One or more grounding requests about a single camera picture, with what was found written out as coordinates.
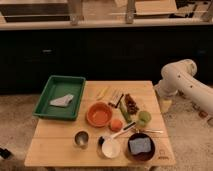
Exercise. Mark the green cucumber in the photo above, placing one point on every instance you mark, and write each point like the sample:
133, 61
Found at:
124, 113

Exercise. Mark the wooden table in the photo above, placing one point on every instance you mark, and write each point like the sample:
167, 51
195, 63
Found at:
53, 144

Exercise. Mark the orange bowl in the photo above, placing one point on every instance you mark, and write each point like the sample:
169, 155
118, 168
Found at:
99, 114

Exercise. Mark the black white packet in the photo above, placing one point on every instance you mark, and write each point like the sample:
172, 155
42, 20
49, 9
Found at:
116, 98

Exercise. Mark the green cup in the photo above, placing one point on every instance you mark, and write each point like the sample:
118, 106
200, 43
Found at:
144, 117

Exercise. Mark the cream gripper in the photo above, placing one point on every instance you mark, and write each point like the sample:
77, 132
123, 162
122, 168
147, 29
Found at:
165, 104

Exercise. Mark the metal cup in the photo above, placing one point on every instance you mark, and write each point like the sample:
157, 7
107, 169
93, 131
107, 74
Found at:
81, 139

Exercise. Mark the blue sponge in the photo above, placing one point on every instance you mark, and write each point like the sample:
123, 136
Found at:
140, 145

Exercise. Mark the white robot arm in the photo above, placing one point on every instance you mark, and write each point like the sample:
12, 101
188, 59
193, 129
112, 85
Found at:
179, 76

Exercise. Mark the metal spoon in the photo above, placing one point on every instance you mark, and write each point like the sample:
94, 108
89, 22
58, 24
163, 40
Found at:
151, 131

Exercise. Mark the dark brown bowl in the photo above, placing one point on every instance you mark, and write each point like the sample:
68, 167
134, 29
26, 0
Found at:
144, 156

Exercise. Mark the green plastic tray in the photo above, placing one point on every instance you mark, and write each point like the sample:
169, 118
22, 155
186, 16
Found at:
58, 86

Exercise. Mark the black white marker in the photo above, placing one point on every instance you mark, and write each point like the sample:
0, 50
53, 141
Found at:
130, 125

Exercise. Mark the grey towel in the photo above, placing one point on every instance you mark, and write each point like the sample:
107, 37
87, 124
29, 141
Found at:
62, 101

